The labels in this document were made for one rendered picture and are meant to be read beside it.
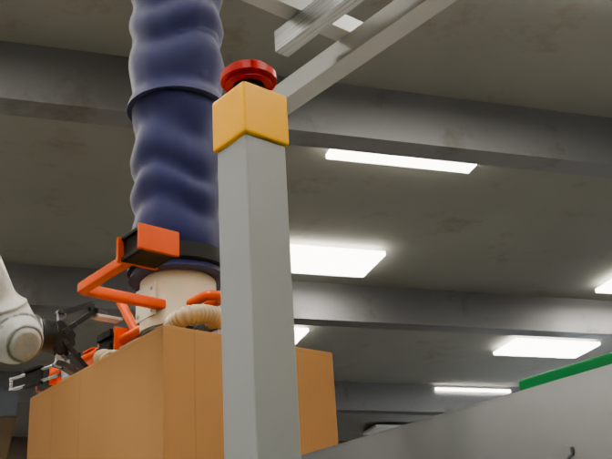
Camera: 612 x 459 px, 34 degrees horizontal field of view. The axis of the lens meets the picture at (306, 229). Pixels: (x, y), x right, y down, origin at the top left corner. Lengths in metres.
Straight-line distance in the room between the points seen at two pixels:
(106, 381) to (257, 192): 0.96
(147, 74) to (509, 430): 1.58
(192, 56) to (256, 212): 1.31
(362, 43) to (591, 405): 4.09
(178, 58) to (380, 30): 2.58
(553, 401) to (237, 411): 0.33
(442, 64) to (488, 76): 0.39
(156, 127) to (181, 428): 0.79
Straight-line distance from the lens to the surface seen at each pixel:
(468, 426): 1.09
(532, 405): 1.04
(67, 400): 2.20
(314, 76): 5.20
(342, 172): 8.11
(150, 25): 2.49
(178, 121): 2.35
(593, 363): 1.13
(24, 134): 7.56
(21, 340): 2.12
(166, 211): 2.24
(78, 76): 6.48
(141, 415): 1.90
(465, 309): 10.97
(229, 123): 1.22
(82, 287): 2.07
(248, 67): 1.24
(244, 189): 1.16
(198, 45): 2.45
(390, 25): 4.87
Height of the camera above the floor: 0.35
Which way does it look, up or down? 23 degrees up
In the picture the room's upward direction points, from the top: 3 degrees counter-clockwise
